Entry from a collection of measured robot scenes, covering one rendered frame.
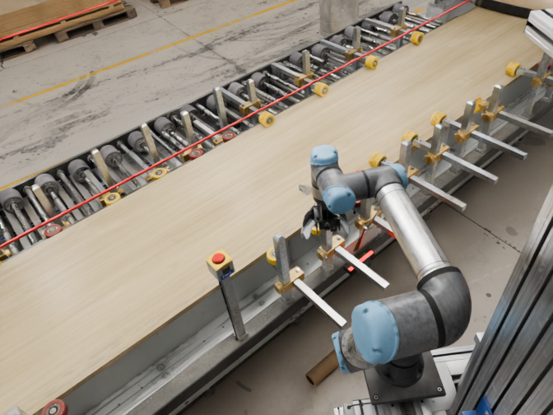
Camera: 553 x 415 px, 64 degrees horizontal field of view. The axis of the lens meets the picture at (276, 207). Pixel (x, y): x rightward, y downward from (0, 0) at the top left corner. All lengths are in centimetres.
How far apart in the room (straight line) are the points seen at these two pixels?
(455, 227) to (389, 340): 253
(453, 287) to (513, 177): 297
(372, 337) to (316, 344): 185
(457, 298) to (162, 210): 164
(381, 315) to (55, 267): 168
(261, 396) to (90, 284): 111
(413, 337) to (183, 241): 140
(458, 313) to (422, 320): 7
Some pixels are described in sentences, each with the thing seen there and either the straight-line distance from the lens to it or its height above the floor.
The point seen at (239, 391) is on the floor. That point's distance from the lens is 263.
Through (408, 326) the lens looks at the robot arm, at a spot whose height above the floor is 164.
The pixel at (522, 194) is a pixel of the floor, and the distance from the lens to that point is 374.
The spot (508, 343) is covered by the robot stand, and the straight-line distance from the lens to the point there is 107.
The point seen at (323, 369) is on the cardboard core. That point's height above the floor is 8.
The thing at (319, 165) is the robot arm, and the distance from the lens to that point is 116.
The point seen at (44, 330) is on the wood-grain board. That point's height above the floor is 90.
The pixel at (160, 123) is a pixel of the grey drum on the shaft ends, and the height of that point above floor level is 85.
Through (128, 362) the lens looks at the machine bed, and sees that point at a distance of 201.
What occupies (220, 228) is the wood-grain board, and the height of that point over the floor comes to 90.
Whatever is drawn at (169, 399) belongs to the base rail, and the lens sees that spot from 191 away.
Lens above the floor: 239
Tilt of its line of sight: 44 degrees down
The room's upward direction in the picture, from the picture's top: 8 degrees counter-clockwise
